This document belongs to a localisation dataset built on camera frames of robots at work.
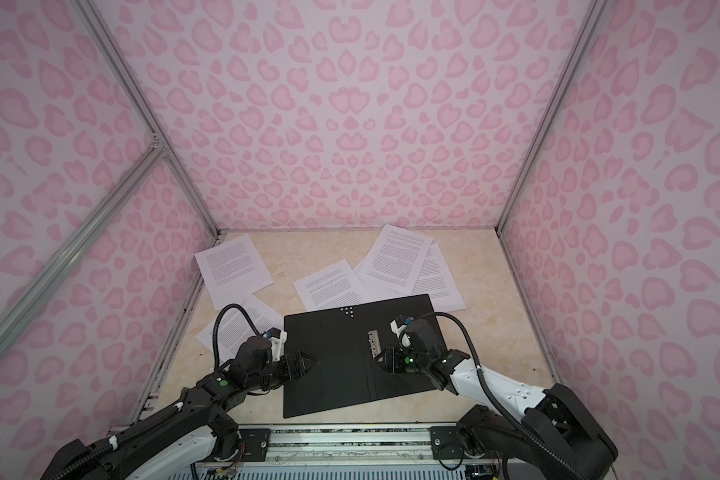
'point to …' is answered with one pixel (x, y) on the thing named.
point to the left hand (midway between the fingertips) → (309, 363)
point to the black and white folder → (345, 345)
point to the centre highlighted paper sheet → (332, 286)
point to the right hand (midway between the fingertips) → (380, 361)
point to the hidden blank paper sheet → (379, 291)
